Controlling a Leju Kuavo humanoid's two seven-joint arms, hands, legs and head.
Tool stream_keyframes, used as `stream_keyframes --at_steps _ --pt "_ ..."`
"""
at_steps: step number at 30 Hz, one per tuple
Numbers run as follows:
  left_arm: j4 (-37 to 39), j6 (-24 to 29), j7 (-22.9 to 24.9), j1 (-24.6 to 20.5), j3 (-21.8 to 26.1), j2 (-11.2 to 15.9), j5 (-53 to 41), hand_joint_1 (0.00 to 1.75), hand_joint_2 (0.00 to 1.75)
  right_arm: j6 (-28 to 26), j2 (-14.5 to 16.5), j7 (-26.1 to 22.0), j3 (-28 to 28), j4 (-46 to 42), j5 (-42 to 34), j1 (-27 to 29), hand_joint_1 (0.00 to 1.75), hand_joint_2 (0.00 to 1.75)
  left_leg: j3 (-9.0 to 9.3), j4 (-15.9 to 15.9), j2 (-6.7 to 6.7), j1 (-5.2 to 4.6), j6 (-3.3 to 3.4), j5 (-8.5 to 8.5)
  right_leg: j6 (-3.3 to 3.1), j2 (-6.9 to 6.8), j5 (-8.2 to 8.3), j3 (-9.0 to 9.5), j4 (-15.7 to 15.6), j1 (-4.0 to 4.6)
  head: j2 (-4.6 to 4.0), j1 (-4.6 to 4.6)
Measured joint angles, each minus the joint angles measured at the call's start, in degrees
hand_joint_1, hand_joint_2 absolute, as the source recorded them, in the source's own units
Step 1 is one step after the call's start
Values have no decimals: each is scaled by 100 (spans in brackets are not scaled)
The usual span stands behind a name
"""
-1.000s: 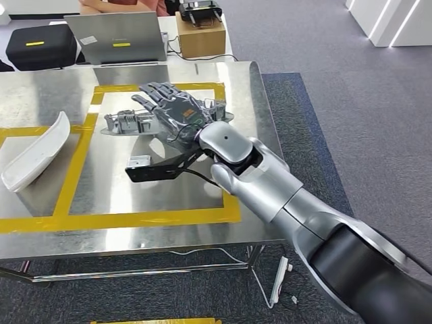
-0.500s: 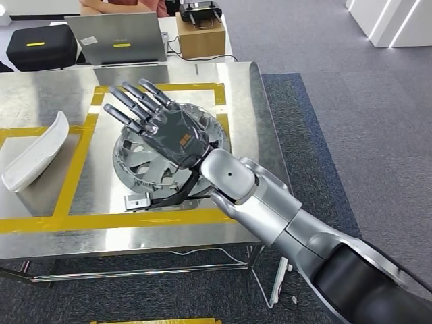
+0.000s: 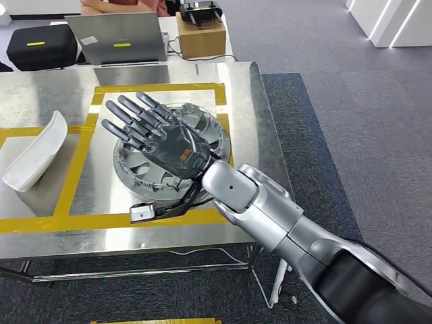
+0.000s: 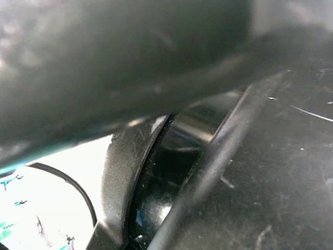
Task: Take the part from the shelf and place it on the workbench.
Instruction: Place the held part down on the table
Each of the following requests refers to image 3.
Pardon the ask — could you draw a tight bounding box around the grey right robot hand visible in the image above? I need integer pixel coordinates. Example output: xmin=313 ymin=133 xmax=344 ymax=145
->
xmin=101 ymin=91 xmax=212 ymax=182

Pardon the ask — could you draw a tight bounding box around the grey plastic wheel hubcap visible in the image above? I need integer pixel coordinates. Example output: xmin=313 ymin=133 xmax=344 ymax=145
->
xmin=113 ymin=103 xmax=233 ymax=203

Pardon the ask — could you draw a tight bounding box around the stainless steel workbench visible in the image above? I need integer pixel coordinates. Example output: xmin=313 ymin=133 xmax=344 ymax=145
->
xmin=0 ymin=61 xmax=295 ymax=285

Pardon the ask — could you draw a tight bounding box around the white curved plastic part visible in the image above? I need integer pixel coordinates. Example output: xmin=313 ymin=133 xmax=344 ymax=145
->
xmin=2 ymin=109 xmax=68 ymax=193

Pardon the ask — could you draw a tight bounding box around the brown cardboard box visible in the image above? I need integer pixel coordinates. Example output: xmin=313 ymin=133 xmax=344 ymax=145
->
xmin=175 ymin=11 xmax=227 ymax=59

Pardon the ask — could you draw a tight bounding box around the grey laptop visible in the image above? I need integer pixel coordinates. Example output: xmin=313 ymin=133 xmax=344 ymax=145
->
xmin=65 ymin=11 xmax=168 ymax=67

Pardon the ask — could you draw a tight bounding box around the black remote controller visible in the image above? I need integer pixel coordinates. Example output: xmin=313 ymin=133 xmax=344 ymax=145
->
xmin=179 ymin=1 xmax=224 ymax=23

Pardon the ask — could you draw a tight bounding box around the person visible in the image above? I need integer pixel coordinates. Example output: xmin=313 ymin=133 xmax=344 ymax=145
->
xmin=80 ymin=0 xmax=170 ymax=18

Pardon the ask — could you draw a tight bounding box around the white power strip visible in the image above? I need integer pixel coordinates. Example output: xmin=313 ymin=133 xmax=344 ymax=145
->
xmin=270 ymin=258 xmax=292 ymax=308

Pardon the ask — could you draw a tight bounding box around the black hard case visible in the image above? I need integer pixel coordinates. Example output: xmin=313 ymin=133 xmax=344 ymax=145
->
xmin=5 ymin=23 xmax=79 ymax=72

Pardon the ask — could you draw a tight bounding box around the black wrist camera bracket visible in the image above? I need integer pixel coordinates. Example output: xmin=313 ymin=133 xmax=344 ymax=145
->
xmin=153 ymin=178 xmax=205 ymax=221

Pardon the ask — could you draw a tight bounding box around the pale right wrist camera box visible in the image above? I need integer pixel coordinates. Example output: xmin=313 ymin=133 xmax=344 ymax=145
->
xmin=129 ymin=202 xmax=156 ymax=223

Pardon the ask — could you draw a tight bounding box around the black desk cable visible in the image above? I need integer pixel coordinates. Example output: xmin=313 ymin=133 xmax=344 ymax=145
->
xmin=167 ymin=35 xmax=239 ymax=63

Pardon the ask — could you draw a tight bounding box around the white power cable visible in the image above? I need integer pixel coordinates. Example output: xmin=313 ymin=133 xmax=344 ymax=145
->
xmin=168 ymin=247 xmax=274 ymax=311

